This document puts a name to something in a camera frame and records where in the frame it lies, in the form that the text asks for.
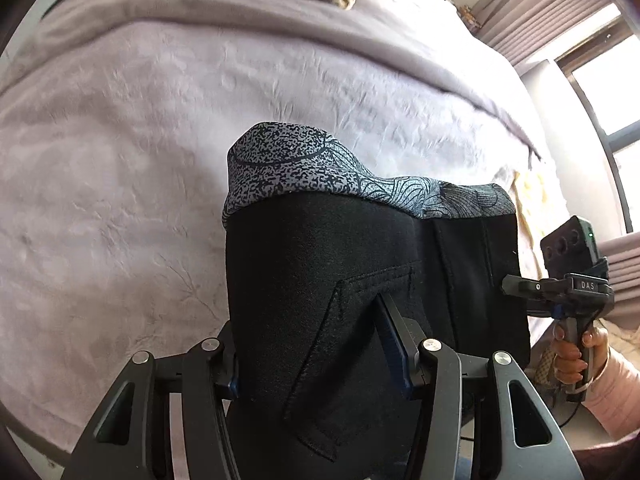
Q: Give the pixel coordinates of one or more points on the purple embossed bed blanket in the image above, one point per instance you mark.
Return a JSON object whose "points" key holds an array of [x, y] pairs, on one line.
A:
{"points": [[125, 160]]}

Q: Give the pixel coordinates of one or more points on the black pants with patterned waistband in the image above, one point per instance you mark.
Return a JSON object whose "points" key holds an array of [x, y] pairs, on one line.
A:
{"points": [[325, 260]]}

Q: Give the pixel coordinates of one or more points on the window with dark frame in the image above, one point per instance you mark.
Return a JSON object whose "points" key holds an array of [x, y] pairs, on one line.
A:
{"points": [[607, 100]]}

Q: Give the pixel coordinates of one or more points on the person's right forearm pink sleeve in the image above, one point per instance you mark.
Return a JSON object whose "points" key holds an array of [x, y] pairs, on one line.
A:
{"points": [[617, 390]]}

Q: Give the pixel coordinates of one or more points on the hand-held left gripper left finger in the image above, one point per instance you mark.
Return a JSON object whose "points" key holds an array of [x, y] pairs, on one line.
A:
{"points": [[220, 360]]}

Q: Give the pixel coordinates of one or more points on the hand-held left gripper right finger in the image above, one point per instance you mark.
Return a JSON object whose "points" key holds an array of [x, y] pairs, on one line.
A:
{"points": [[398, 357]]}

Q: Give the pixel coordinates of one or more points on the grey pink curtain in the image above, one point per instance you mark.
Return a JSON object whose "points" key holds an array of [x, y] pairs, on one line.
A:
{"points": [[540, 15]]}

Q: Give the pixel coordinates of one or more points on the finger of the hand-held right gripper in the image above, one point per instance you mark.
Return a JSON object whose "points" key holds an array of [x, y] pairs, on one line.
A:
{"points": [[530, 286]]}

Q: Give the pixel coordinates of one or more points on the person's right hand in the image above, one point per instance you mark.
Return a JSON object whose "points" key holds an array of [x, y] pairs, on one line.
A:
{"points": [[567, 360]]}

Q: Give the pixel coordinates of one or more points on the yellow cloth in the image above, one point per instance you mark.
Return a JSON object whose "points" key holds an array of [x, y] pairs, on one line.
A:
{"points": [[532, 200]]}

